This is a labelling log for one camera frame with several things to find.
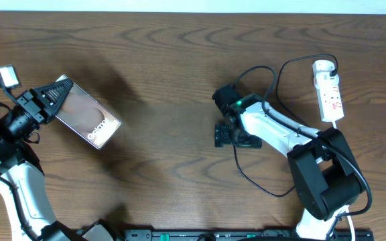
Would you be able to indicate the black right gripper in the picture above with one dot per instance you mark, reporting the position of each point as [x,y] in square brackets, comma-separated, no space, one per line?
[221,138]

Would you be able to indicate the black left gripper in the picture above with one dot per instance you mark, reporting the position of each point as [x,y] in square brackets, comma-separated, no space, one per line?
[39,114]

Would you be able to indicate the smartphone with bronze back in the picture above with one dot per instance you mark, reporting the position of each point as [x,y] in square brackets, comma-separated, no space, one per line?
[88,118]

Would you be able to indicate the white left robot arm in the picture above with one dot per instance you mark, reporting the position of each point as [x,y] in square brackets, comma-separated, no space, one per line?
[22,183]

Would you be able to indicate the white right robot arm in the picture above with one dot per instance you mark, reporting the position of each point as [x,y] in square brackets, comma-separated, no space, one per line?
[326,176]

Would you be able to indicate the white USB charger adapter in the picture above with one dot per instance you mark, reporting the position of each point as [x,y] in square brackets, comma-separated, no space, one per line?
[324,66]

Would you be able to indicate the white power strip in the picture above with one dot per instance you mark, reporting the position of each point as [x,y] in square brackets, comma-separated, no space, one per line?
[328,93]

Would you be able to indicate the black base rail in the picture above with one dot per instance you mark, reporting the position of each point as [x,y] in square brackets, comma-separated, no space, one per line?
[101,230]

